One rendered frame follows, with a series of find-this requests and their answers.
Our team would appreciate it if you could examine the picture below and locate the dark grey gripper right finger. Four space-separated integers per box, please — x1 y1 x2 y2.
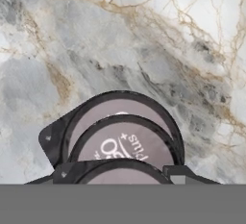
162 164 222 186

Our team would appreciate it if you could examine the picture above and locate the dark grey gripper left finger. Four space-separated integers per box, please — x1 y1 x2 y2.
24 174 55 186

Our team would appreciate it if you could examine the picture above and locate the yogurt container with white print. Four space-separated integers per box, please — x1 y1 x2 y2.
67 113 177 172

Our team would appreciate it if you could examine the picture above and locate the small black-rimmed yogurt container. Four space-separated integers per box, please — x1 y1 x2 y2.
52 158 175 186

